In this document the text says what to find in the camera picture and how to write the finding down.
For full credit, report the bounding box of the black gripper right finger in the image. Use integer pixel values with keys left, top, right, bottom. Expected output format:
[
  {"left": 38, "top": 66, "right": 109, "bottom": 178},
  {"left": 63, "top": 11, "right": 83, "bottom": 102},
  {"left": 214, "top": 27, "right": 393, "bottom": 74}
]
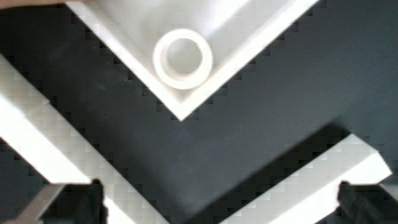
[{"left": 338, "top": 181, "right": 398, "bottom": 224}]

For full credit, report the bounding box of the white L-shaped obstacle fence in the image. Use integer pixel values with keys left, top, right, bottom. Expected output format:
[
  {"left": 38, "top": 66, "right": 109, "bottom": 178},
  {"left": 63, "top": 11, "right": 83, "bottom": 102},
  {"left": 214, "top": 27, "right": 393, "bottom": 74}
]
[{"left": 0, "top": 56, "right": 392, "bottom": 224}]

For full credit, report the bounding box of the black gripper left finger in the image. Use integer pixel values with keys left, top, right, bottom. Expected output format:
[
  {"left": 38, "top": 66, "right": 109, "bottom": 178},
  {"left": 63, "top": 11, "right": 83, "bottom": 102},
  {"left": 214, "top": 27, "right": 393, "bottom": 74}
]
[{"left": 17, "top": 179, "right": 109, "bottom": 224}]

